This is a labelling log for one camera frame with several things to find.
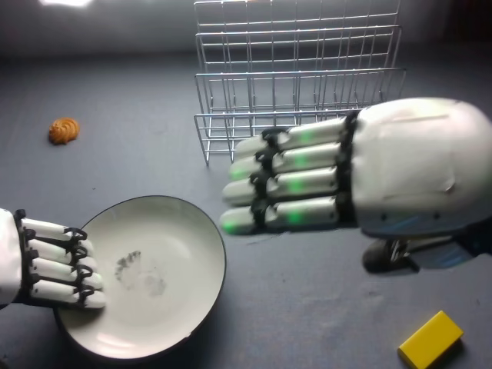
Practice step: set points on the white plate with smudges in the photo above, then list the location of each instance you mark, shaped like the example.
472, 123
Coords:
165, 246

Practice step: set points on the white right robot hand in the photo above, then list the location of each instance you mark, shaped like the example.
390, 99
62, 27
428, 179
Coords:
415, 161

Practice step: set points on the orange swirl cookie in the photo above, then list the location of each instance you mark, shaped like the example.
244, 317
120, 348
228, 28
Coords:
64, 131

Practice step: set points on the yellow rectangular block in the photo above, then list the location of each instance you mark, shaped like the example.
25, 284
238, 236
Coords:
430, 340

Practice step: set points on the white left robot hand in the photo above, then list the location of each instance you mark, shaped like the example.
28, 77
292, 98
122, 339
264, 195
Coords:
46, 261

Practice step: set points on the white plate with dark rim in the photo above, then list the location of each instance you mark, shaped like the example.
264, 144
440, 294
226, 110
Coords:
130, 357

